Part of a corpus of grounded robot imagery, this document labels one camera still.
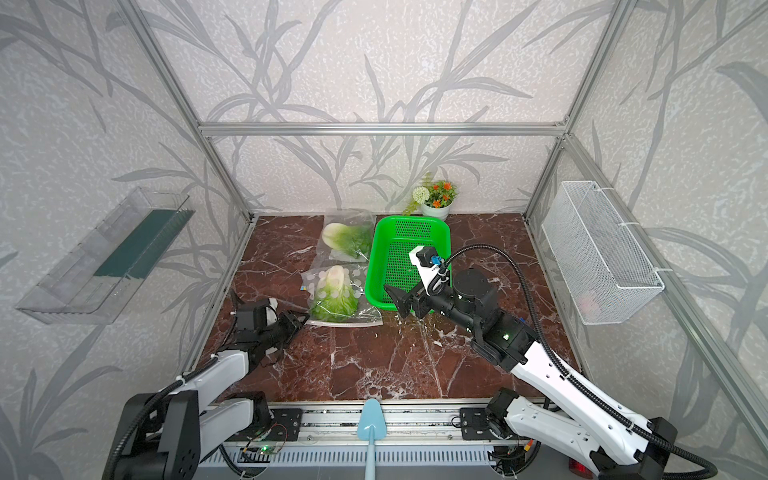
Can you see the potted flower plant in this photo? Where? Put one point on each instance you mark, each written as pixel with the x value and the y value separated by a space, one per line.
pixel 432 198

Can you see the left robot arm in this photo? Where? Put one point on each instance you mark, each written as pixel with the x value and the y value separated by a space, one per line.
pixel 167 434

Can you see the chinese cabbage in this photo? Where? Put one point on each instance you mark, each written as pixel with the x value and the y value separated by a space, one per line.
pixel 334 297
pixel 354 241

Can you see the aluminium frame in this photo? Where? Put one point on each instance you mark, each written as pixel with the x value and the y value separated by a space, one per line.
pixel 709 349

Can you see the clear plastic wall shelf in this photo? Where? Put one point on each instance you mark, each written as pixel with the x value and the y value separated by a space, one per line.
pixel 94 282

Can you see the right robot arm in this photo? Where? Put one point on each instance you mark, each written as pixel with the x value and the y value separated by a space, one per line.
pixel 611 441

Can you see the circuit board with wires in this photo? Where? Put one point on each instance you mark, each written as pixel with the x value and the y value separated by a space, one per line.
pixel 264 446

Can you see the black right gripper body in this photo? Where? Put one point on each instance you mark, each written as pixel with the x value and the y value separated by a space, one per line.
pixel 423 304

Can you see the clear zip-top bag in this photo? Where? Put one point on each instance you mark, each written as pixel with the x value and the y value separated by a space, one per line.
pixel 325 256
pixel 367 315

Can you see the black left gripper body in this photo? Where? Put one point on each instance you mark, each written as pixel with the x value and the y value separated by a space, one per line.
pixel 282 332

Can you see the light blue shovel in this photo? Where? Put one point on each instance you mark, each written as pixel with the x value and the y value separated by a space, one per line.
pixel 371 428

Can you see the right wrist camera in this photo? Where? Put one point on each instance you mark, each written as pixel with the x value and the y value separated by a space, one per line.
pixel 432 269

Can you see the white wire basket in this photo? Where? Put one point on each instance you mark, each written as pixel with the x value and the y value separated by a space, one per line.
pixel 600 252

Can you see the green plastic basket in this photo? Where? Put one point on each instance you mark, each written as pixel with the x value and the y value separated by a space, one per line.
pixel 394 238

